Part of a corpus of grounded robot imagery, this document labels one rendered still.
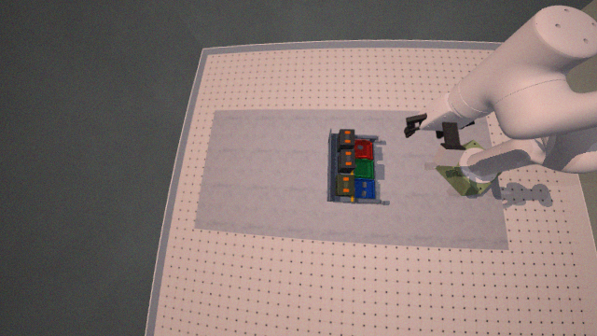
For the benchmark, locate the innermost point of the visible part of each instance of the green bin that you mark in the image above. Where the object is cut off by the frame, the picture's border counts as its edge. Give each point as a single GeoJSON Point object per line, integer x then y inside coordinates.
{"type": "Point", "coordinates": [364, 167]}

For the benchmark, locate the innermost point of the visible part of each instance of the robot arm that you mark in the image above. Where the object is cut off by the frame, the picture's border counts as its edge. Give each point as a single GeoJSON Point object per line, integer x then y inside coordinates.
{"type": "Point", "coordinates": [524, 82]}

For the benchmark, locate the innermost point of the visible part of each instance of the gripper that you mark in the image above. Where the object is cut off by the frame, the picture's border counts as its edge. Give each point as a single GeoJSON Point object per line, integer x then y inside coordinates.
{"type": "Point", "coordinates": [440, 110]}

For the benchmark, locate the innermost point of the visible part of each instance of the dark grey metal bin rack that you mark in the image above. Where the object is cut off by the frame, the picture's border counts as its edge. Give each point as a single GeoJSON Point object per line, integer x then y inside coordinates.
{"type": "Point", "coordinates": [332, 169]}

